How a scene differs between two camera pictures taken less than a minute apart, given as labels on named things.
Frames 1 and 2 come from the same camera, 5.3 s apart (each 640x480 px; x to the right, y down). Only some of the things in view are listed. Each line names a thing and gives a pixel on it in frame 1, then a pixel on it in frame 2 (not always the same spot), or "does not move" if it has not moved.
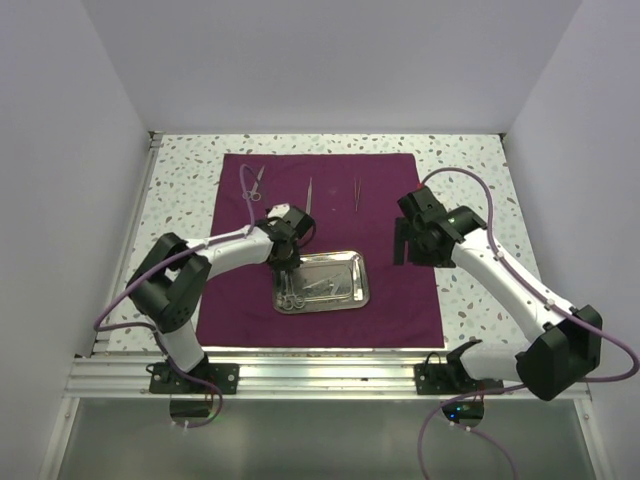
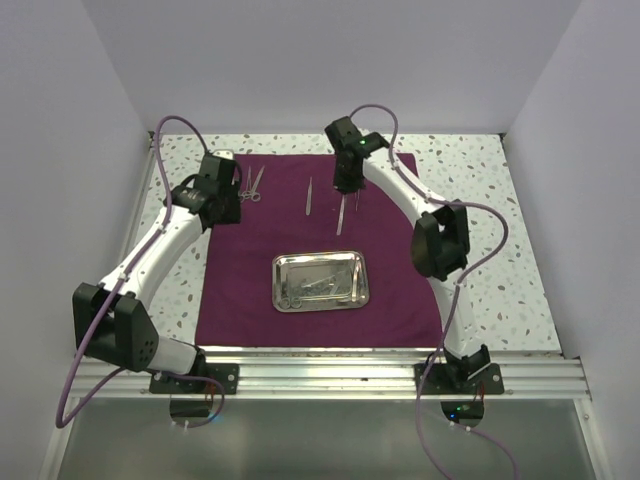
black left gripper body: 291,262 to 231,208
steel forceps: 309,195 does not move
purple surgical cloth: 354,201 does not move
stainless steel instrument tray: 323,281 does not move
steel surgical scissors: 252,194 does not move
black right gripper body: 417,250 to 347,181
